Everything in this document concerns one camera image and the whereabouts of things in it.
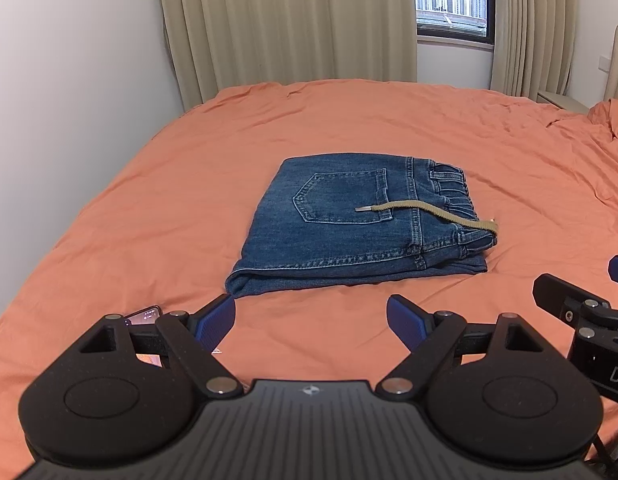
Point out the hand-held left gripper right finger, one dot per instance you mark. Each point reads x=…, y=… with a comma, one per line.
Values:
x=406, y=322

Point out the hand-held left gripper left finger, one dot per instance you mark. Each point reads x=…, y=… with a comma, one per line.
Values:
x=216, y=325

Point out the blue denim pants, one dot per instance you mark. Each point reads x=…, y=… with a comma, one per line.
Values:
x=339, y=230

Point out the smartphone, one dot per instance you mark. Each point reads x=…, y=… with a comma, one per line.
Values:
x=145, y=314

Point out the bed with orange sheet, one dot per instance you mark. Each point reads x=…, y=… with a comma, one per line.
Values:
x=139, y=210

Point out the orange pillow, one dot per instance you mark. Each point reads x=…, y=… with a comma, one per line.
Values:
x=611, y=120

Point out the beige nightstand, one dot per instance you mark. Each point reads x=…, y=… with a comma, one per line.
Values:
x=564, y=100

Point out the narrow beige curtain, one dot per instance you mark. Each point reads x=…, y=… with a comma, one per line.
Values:
x=531, y=25

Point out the black framed window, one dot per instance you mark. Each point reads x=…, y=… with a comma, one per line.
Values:
x=451, y=0

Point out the wide beige curtain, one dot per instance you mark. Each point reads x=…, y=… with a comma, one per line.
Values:
x=289, y=25

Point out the white wall socket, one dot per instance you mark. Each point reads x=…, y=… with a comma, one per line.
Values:
x=604, y=63

